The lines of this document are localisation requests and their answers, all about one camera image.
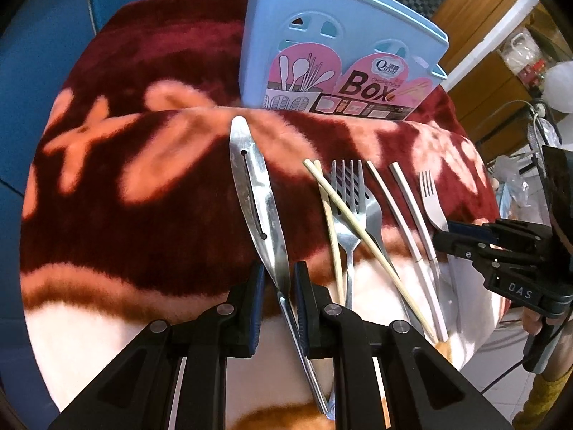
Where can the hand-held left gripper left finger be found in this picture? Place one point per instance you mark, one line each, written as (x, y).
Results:
(256, 309)

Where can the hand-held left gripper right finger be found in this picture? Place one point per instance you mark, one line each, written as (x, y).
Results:
(302, 309)

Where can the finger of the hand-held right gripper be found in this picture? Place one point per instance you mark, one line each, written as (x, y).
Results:
(461, 247)
(470, 230)

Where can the small metal fork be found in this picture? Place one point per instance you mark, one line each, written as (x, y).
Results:
(434, 210)

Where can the wooden chopstick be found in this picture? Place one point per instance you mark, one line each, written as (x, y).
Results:
(358, 233)
(332, 237)

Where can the large metal fork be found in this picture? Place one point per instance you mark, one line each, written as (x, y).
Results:
(374, 215)
(348, 245)

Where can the blue plastic utensil holder box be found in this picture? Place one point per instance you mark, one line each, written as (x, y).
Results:
(286, 4)

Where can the person's right hand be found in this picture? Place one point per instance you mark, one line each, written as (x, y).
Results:
(532, 322)

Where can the yellow clothing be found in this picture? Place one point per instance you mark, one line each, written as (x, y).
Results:
(548, 398)

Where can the red floral printed blanket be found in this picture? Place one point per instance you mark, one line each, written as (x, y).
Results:
(134, 215)

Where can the white round object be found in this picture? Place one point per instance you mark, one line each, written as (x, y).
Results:
(559, 85)

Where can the clear plastic bag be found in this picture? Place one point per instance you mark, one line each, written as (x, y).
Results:
(521, 58)

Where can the wooden door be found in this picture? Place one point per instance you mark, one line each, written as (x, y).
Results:
(483, 9)

